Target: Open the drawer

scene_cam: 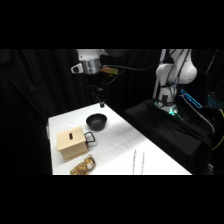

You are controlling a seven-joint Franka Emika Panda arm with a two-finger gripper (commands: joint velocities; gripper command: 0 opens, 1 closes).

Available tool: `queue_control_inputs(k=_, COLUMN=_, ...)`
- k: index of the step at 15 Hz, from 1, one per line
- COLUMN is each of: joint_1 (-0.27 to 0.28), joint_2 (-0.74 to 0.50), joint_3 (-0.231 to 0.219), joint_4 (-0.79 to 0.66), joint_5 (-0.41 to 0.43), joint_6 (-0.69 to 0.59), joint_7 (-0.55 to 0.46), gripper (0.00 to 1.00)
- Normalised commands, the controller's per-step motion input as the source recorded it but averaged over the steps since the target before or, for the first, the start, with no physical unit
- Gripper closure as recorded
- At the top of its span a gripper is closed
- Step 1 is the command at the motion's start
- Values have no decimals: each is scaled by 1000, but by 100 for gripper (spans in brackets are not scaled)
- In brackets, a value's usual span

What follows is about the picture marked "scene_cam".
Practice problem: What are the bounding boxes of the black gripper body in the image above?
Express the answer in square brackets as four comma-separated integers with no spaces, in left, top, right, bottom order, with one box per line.
[87,73,106,102]

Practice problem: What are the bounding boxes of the black metal drawer handle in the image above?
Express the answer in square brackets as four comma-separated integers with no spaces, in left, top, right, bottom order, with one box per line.
[83,131,98,148]

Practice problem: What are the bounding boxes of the light wooden drawer box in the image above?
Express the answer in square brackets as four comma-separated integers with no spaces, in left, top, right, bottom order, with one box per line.
[55,125,90,163]

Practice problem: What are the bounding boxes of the black bowl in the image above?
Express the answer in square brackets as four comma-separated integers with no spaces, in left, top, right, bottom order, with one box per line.
[85,112,109,132]

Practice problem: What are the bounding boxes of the black curtain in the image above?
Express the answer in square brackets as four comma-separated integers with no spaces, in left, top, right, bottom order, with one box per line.
[0,49,224,176]

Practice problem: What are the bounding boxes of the spotted plush toy animal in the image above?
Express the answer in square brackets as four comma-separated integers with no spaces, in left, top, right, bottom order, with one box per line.
[69,154,98,176]

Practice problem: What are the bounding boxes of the metal tongs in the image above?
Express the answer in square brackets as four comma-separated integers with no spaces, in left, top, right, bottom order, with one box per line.
[131,148,146,176]

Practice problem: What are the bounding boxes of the black cloth covered stand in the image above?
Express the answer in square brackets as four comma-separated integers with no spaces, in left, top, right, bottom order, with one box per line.
[123,98,215,176]

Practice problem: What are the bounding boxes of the blue lit device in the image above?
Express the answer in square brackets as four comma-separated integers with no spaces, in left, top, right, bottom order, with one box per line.
[180,88,204,110]

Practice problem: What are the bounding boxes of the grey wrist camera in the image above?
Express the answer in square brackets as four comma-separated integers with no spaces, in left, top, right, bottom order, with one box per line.
[70,62,85,75]

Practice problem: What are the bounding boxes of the yellow cable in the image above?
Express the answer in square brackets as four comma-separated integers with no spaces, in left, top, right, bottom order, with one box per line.
[211,108,224,152]

